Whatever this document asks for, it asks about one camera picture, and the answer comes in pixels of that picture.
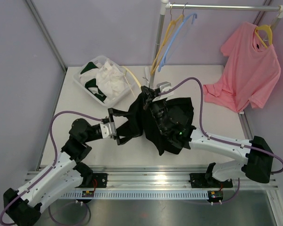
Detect pink hanging t shirt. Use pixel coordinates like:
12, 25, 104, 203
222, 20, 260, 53
203, 22, 281, 113

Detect white plastic perforated basket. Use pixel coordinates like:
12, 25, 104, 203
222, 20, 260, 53
73, 56, 136, 107

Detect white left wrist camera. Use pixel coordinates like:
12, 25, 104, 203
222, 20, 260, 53
100, 122, 117, 139

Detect black mounting plate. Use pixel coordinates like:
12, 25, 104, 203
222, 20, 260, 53
189, 173, 233, 188
77, 173, 108, 188

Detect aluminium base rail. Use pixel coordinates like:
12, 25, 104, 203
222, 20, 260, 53
25, 164, 278, 191

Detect yellow hanger on rack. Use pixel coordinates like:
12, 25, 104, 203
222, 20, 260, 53
254, 15, 281, 48

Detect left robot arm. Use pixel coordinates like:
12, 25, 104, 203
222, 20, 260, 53
0, 108, 134, 226

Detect green and white t shirt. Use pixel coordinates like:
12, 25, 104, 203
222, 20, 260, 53
79, 62, 107, 102

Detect yellow hanger with metal hook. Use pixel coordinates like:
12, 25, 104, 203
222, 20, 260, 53
150, 0, 184, 78

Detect blue hanger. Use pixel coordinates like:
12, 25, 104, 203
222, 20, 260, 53
158, 2, 198, 73

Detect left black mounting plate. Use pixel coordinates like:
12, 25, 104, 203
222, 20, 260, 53
77, 173, 108, 188

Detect black t shirt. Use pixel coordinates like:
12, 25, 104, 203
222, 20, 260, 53
117, 94, 196, 155

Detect metal clothes rack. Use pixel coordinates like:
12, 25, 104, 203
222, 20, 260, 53
143, 0, 283, 88

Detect cream hanger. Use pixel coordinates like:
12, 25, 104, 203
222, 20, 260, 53
121, 66, 151, 98

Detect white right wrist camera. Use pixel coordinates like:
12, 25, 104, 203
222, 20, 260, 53
156, 81, 174, 99

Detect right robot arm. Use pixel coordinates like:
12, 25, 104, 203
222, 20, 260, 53
141, 83, 273, 188

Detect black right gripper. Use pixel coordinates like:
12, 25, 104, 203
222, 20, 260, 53
142, 86, 169, 134

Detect white slotted cable duct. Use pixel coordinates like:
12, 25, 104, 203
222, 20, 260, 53
61, 190, 208, 200

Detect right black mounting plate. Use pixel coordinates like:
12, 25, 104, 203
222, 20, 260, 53
189, 173, 233, 188

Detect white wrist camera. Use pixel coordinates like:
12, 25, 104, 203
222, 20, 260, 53
100, 122, 117, 139
156, 81, 174, 99

